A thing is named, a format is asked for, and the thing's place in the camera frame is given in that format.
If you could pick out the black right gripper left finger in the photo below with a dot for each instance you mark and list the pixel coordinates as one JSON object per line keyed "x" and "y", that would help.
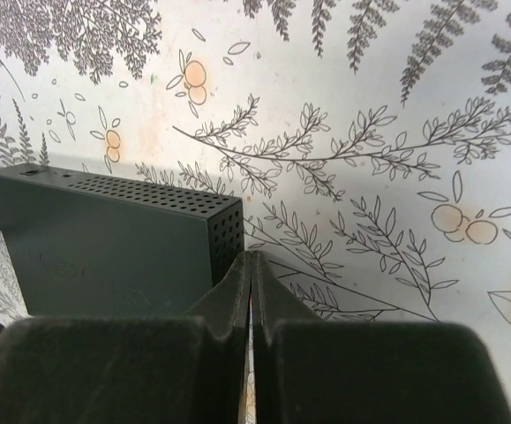
{"x": 188, "y": 368}

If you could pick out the black network switch box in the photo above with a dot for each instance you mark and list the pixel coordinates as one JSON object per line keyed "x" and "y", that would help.
{"x": 84, "y": 244}

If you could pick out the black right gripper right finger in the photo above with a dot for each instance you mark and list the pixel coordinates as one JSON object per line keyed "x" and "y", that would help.
{"x": 308, "y": 370}

